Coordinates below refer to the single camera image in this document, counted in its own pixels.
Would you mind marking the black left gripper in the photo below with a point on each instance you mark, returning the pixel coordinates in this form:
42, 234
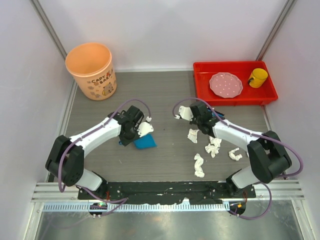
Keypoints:
125, 141

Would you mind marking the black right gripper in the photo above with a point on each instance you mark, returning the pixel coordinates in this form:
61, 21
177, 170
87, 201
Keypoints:
193, 121

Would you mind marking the blue hand brush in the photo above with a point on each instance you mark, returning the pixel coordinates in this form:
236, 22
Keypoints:
216, 114

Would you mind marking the blue plastic dustpan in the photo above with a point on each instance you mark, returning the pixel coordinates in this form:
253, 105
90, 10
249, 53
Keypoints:
140, 143

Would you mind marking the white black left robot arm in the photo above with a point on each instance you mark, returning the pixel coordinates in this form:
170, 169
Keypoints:
66, 158

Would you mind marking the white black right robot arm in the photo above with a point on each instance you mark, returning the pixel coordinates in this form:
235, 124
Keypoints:
268, 158

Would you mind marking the pink dotted plate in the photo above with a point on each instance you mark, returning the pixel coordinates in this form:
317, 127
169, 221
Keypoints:
225, 85

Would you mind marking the long paper scrap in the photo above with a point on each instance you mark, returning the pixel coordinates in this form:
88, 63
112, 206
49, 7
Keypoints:
198, 171

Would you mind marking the curled paper scrap right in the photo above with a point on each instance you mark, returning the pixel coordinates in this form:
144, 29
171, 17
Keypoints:
233, 155

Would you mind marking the red plastic tray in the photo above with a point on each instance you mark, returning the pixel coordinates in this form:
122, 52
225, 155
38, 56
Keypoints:
203, 72

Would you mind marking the peach plastic waste bin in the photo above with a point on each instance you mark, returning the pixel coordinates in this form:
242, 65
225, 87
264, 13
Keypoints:
92, 68

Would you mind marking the yellow mug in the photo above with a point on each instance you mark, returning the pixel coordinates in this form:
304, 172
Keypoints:
257, 78

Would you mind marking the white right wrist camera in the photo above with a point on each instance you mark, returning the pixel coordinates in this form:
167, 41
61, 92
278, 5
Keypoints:
184, 113

